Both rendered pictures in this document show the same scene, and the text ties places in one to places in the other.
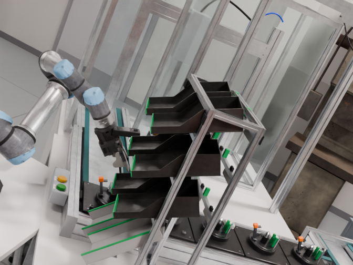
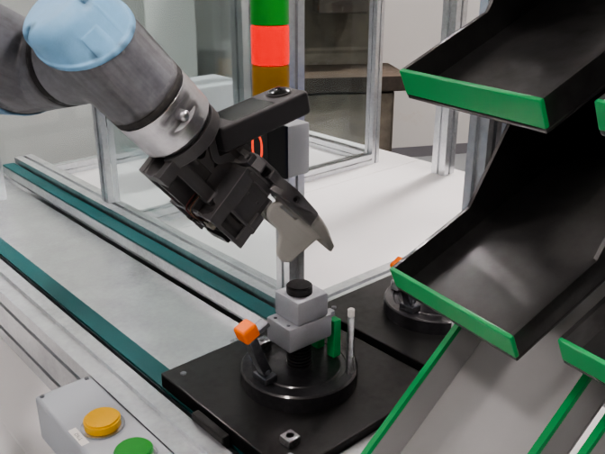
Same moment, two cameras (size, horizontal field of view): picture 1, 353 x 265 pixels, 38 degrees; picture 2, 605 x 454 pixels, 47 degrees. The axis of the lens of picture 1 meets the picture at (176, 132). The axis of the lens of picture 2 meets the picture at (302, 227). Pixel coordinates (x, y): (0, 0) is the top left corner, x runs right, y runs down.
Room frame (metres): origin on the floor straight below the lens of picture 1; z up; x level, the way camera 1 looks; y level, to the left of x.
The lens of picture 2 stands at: (1.30, 0.42, 1.45)
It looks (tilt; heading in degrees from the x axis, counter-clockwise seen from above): 22 degrees down; 336
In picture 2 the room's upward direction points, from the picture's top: straight up
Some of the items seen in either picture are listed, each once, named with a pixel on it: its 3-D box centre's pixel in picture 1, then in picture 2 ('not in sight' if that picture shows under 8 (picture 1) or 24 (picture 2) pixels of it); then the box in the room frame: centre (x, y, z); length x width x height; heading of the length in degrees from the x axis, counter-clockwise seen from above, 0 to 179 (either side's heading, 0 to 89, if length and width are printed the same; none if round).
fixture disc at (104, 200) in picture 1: (111, 200); (299, 370); (1.96, 0.13, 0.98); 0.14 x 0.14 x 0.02
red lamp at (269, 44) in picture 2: not in sight; (270, 44); (2.18, 0.08, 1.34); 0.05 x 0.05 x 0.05
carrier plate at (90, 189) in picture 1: (110, 204); (299, 384); (1.96, 0.13, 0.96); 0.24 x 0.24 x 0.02; 18
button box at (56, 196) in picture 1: (59, 185); (105, 447); (1.98, 0.36, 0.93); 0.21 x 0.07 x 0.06; 18
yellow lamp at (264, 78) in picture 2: not in sight; (270, 82); (2.18, 0.08, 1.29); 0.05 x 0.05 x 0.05
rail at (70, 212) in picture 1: (73, 172); (83, 368); (2.18, 0.36, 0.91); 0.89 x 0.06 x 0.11; 18
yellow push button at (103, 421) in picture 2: (62, 179); (103, 424); (1.98, 0.36, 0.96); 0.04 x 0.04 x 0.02
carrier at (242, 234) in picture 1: (265, 238); not in sight; (2.19, -0.58, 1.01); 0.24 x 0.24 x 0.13; 18
